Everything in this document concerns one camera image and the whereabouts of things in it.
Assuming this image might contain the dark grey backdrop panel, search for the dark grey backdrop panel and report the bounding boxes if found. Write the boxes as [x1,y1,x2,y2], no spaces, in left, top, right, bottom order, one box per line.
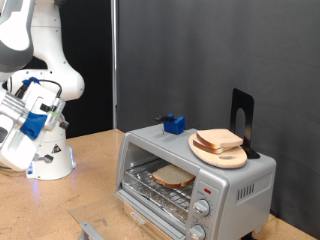
[117,0,320,239]

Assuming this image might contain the blue cable clip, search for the blue cable clip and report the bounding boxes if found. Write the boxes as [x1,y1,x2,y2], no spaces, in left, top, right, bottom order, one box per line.
[21,76,41,87]

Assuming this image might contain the black backdrop curtain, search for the black backdrop curtain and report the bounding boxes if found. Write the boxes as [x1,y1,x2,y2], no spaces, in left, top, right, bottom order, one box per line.
[24,0,114,139]

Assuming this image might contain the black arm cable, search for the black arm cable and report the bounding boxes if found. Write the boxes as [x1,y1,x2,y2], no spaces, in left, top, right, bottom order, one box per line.
[14,78,64,100]

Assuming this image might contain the silver toaster oven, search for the silver toaster oven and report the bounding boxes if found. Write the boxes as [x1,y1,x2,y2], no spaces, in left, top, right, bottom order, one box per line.
[114,120,278,240]

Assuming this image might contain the wooden box under oven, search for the wooden box under oven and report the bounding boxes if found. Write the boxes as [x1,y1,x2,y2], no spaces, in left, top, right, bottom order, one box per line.
[123,201,176,240]

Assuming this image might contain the metal spatula with blue block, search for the metal spatula with blue block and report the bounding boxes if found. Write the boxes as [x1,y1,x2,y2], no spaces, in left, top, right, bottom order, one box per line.
[155,113,200,136]

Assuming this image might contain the tan bread slice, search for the tan bread slice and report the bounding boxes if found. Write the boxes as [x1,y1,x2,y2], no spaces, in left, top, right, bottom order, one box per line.
[195,128,244,150]
[192,139,234,155]

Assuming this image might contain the vertical metal pole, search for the vertical metal pole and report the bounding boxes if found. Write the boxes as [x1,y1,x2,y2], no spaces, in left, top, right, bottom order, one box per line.
[110,0,119,130]

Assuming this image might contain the silver oven timer knob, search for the silver oven timer knob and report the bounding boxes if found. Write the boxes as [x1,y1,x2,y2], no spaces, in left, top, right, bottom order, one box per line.
[188,223,207,240]

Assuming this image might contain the white bread slice brown crust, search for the white bread slice brown crust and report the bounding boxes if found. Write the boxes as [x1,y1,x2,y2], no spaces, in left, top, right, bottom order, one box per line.
[151,163,197,190]

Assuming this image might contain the black metal bookend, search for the black metal bookend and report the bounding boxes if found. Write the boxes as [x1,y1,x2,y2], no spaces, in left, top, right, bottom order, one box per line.
[229,87,261,160]

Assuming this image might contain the oval wooden cutting board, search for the oval wooden cutting board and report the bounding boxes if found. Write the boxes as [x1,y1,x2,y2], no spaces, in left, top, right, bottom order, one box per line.
[188,133,249,170]

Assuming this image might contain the wire oven rack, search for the wire oven rack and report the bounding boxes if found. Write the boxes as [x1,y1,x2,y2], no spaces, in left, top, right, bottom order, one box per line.
[123,159,197,218]

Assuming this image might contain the blue mounted wrist camera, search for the blue mounted wrist camera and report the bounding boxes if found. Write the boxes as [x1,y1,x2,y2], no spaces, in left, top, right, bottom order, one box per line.
[19,95,67,141]

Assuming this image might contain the silver oven temperature knob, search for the silver oven temperature knob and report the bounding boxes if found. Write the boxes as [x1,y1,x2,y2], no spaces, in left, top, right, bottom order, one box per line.
[193,199,211,218]

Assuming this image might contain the aluminium foil lined tray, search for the aluminium foil lined tray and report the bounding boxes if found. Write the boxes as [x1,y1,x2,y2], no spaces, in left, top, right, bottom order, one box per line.
[122,181,189,225]

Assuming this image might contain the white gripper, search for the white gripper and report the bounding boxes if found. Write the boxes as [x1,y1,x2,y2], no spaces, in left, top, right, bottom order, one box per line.
[0,81,70,173]

